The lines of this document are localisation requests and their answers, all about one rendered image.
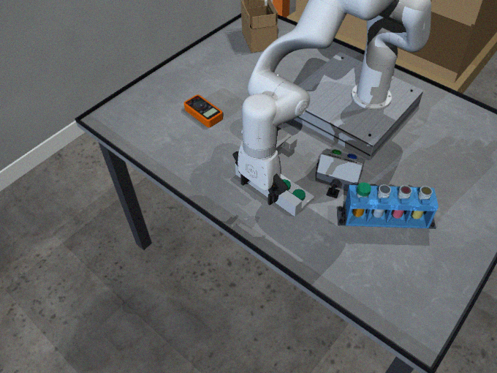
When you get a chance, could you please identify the brown cardboard box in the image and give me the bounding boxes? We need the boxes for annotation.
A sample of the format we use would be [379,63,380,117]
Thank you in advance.
[240,0,278,53]

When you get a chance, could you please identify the orange pocket multimeter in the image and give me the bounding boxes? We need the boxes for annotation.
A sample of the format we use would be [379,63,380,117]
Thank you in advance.
[184,94,223,127]

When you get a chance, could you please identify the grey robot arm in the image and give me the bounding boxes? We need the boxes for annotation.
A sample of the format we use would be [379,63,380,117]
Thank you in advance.
[241,0,431,159]

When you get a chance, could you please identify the black table edge trim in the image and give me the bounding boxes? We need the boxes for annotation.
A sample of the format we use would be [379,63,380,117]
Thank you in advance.
[75,14,497,373]

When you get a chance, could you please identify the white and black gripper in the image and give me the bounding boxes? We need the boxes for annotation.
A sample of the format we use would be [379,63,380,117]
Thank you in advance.
[232,141,288,205]

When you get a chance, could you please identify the white tube neck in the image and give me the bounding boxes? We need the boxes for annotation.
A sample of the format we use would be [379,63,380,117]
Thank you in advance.
[419,186,433,198]

